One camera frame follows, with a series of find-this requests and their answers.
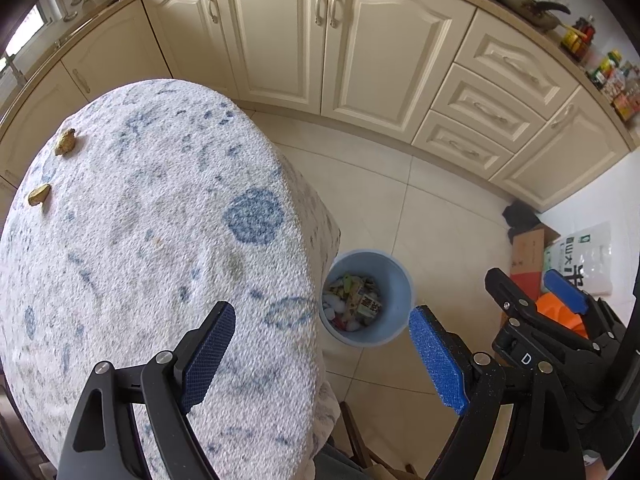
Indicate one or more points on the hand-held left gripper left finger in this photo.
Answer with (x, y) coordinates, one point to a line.
(207, 360)

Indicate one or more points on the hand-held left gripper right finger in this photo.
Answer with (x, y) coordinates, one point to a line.
(435, 355)

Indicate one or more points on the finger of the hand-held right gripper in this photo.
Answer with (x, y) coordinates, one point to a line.
(520, 307)
(567, 290)

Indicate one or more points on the light blue waste bin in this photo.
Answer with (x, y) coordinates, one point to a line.
(395, 285)

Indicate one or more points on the orange plastic object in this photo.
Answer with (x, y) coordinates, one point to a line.
(555, 312)

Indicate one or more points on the white green rice bag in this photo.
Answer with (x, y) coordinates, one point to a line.
(585, 260)

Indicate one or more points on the cardboard box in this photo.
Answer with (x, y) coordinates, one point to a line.
(527, 260)

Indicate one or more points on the black bag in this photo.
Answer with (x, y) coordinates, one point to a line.
(522, 220)

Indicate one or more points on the pile of discarded wrappers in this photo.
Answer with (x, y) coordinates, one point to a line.
(350, 305)

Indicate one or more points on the wooden chair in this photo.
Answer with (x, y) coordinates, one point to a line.
(360, 440)

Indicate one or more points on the row of condiment bottles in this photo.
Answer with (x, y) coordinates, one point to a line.
(610, 70)

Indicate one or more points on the small ginger piece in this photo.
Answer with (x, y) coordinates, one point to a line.
(39, 195)

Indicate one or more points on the large ginger piece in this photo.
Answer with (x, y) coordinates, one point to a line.
(65, 142)

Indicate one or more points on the cream kitchen cabinets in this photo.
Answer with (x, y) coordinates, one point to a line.
(390, 50)

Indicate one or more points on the kitchen window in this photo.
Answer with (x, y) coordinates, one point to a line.
(30, 30)

